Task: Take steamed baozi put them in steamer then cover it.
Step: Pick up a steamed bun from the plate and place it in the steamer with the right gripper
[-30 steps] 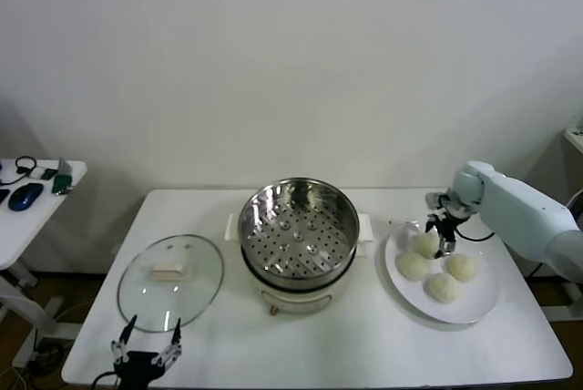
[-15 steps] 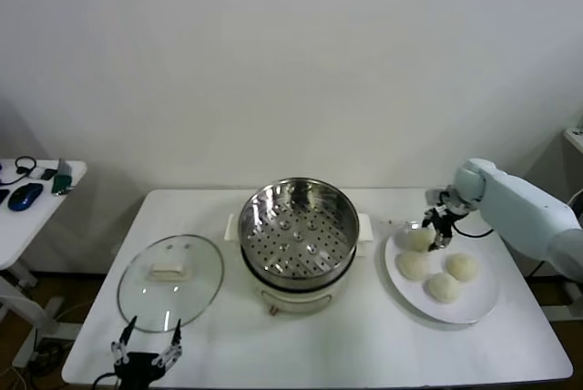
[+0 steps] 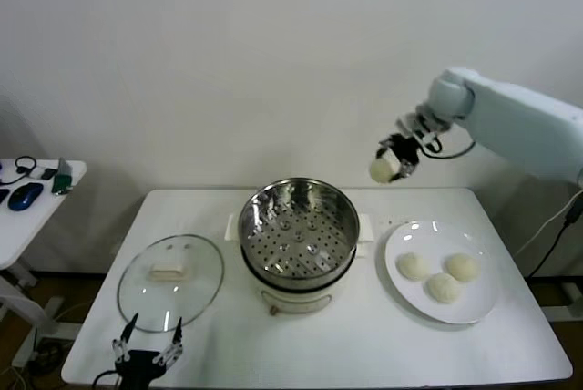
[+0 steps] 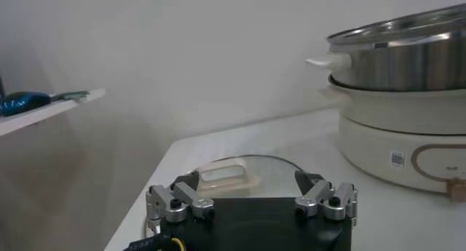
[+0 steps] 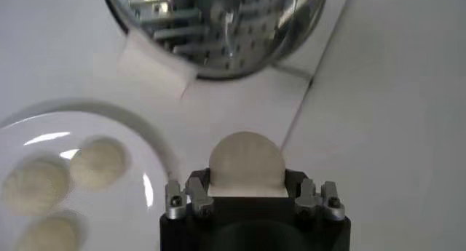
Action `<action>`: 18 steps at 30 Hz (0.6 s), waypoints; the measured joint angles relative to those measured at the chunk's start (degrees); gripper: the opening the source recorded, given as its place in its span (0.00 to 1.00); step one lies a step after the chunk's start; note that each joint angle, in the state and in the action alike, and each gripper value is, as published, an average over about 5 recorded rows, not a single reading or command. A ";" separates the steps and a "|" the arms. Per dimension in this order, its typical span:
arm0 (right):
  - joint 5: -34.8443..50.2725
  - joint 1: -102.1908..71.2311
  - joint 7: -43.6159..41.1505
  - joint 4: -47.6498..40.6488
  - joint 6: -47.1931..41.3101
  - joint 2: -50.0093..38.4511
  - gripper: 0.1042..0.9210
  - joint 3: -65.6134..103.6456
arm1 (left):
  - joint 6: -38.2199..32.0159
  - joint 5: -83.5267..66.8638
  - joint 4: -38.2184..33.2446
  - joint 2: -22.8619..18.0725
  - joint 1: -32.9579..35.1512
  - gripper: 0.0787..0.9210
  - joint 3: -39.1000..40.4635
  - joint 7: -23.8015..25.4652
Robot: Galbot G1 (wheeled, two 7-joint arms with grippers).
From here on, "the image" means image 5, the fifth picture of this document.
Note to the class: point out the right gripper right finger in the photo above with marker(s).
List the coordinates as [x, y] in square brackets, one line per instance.
[327, 201]

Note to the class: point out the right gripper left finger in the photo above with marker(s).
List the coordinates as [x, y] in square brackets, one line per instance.
[174, 201]

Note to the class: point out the white steamed baozi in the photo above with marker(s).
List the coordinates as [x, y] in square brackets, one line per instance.
[247, 161]
[34, 187]
[98, 163]
[47, 234]

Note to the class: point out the steel steamer basket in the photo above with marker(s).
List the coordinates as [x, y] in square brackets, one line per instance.
[225, 23]

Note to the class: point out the white round plate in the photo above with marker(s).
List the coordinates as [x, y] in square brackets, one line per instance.
[109, 212]

